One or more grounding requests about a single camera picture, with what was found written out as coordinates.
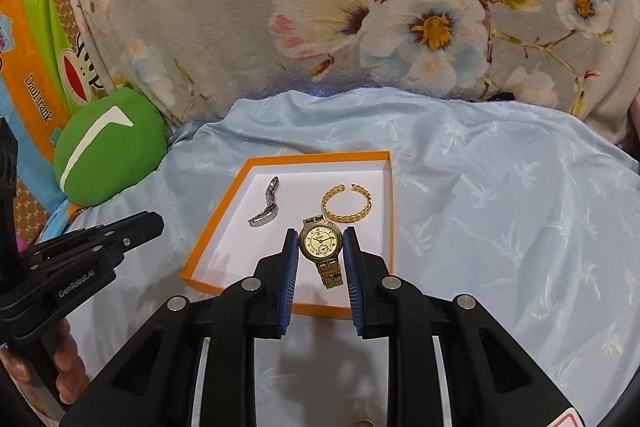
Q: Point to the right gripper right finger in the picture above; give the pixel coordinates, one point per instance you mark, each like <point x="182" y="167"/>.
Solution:
<point x="371" y="313"/>

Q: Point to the orange jewelry box tray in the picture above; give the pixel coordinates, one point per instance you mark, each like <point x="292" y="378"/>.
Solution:
<point x="228" y="247"/>

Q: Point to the light blue satin cloth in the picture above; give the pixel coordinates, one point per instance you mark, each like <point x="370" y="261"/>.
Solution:
<point x="524" y="208"/>

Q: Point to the cartoon monkey print pillow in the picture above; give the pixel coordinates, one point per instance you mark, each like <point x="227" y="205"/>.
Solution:
<point x="47" y="76"/>

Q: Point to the grey floral blanket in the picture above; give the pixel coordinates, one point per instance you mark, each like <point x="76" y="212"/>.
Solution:
<point x="196" y="58"/>

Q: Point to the person's left hand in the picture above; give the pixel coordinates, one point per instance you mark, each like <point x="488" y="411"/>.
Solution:
<point x="72" y="375"/>

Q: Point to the silver watch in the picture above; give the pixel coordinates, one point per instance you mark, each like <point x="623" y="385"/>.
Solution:
<point x="271" y="210"/>

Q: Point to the green plush cushion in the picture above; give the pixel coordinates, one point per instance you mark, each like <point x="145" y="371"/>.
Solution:
<point x="108" y="146"/>

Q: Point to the gold wristwatch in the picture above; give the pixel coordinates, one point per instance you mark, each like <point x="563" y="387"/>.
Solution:
<point x="321" y="242"/>

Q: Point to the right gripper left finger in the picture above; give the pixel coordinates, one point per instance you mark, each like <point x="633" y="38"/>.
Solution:
<point x="272" y="308"/>

